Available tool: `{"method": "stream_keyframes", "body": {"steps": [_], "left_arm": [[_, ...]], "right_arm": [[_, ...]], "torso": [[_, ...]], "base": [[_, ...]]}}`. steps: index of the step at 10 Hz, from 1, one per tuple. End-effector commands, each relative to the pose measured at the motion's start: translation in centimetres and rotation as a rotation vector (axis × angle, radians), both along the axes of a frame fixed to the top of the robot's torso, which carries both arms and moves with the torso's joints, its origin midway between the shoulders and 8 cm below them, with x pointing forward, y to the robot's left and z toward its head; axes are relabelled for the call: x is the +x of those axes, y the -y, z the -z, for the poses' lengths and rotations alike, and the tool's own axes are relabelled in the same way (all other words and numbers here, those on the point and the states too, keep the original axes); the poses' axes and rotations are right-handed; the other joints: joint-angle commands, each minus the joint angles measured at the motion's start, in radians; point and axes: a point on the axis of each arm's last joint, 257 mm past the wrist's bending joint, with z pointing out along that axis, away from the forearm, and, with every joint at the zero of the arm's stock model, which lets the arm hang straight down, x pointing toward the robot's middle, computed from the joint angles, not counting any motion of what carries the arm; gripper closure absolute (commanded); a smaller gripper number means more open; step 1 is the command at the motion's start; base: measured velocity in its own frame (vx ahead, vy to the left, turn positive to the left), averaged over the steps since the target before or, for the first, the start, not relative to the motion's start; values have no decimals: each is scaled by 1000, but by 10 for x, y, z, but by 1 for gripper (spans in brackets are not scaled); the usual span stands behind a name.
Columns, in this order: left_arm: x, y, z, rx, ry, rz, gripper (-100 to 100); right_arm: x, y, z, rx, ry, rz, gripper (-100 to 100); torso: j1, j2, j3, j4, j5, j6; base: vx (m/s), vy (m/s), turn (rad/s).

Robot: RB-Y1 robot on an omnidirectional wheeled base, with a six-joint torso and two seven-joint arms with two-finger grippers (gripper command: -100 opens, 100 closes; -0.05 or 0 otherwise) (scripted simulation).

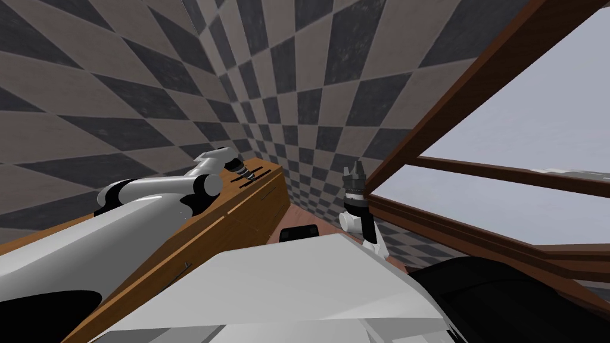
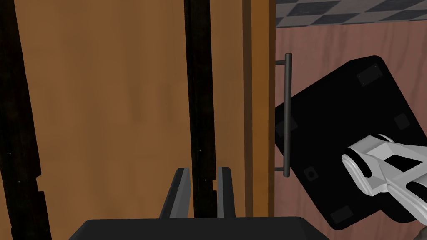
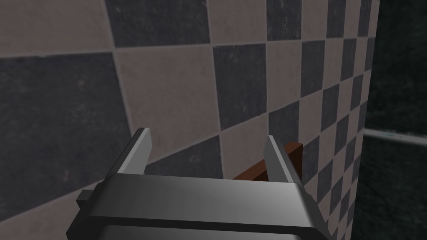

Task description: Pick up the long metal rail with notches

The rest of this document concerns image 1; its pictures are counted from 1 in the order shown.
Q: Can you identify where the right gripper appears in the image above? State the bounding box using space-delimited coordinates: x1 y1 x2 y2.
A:
342 160 368 195

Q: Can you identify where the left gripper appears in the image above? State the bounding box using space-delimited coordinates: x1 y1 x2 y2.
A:
225 158 257 182

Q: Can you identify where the brown wooden cabinet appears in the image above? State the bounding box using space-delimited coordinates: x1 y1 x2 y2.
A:
0 157 291 343

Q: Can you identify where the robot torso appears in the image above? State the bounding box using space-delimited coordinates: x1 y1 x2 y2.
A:
92 223 459 343

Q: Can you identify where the brown framed window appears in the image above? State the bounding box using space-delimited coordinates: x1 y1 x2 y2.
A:
364 0 610 319

